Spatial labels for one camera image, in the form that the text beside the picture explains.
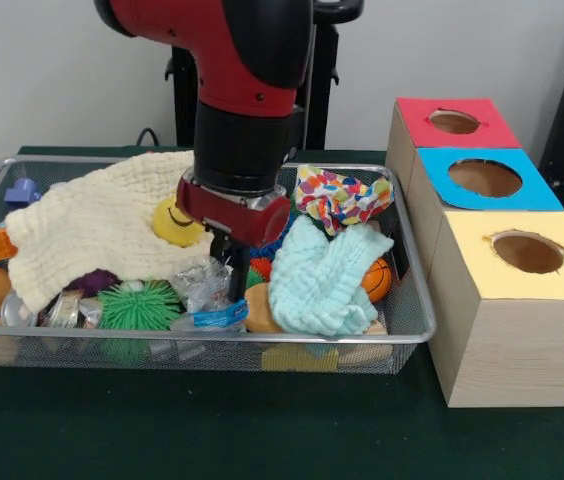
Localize orange round sponge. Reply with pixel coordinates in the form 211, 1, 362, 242
244, 283, 283, 335

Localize cream waffle cloth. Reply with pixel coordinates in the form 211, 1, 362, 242
5, 149, 213, 314

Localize yellow smiley ball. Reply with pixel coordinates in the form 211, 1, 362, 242
151, 197, 206, 249

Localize light blue waffle cloth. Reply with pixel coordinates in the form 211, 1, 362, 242
267, 214, 396, 336

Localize purple toy block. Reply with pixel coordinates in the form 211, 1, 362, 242
3, 178, 42, 207

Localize shallow wire mesh bin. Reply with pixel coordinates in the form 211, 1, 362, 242
0, 154, 437, 375

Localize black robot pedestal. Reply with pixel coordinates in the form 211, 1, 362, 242
164, 0, 366, 150

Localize crushed bottle with blue label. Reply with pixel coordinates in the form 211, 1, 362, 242
169, 257, 251, 332

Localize small orange basketball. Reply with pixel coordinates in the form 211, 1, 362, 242
361, 257, 393, 304

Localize green spiky rubber ball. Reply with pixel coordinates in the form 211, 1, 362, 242
96, 279, 183, 331

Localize colourful polka dot cloth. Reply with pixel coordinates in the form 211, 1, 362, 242
294, 163, 396, 236

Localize wooden box with three holes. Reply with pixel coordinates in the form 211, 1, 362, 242
384, 97, 564, 409

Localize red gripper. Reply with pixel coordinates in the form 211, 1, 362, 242
175, 177, 292, 304

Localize black cable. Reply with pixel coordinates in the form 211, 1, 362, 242
134, 127, 178, 149

